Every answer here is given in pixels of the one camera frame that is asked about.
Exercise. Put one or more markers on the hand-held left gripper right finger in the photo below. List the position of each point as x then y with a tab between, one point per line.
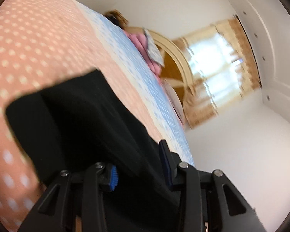
163	155

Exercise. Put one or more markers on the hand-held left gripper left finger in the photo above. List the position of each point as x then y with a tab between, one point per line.
112	177

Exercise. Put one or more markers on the black pants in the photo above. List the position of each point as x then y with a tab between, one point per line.
87	125

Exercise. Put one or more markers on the beige floral curtain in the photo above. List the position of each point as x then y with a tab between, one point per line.
207	101

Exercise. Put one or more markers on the grey patterned pillow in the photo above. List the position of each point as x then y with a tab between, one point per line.
153	50

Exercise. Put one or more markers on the cream and brown headboard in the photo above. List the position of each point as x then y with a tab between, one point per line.
170	47

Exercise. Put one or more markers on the pink quilt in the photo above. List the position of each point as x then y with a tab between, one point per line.
140	41

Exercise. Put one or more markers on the brown fuzzy object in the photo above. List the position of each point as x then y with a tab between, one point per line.
114	17

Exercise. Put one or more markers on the pink polka dot bedsheet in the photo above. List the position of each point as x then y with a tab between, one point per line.
38	41

